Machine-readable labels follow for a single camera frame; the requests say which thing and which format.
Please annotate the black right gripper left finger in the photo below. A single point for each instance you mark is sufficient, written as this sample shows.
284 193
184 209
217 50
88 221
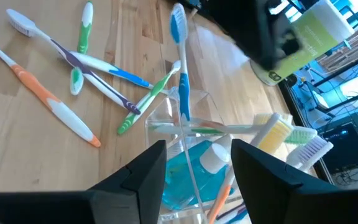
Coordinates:
145 180

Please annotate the purple white toothbrush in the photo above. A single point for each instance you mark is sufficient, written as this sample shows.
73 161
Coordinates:
104 88
312 151

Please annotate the green wipes canister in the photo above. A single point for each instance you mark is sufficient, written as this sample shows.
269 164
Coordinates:
315 34

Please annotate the black side desk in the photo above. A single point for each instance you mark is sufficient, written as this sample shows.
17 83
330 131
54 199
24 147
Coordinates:
346 146

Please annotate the blue white toothbrush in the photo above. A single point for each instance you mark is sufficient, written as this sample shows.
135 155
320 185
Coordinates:
183 90
240 217
129 76

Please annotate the clear acrylic organizer box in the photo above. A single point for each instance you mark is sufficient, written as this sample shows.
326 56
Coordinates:
197 105

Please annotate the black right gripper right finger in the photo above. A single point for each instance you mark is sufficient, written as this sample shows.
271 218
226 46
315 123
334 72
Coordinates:
259 180

